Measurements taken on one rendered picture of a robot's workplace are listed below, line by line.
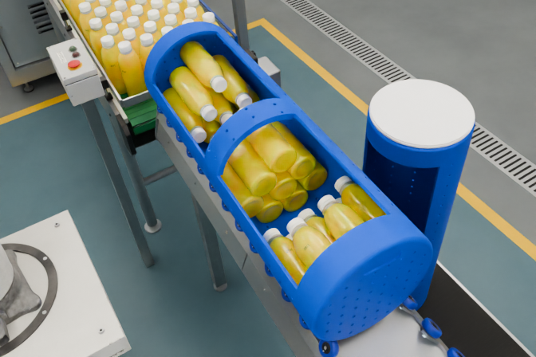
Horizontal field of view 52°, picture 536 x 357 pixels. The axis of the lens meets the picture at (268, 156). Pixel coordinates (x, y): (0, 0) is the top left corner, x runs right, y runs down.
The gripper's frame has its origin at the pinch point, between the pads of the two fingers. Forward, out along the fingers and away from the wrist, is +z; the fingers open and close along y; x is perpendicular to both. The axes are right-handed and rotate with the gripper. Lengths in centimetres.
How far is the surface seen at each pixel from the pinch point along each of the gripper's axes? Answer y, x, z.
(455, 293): -66, 68, 122
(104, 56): 17.7, -20.9, 31.5
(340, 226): -2, 79, 22
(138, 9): 0.9, -33.2, 26.9
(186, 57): 1.4, 10.6, 20.1
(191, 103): 6.7, 24.6, 24.2
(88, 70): 24.9, -9.2, 26.7
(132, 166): 19, -34, 93
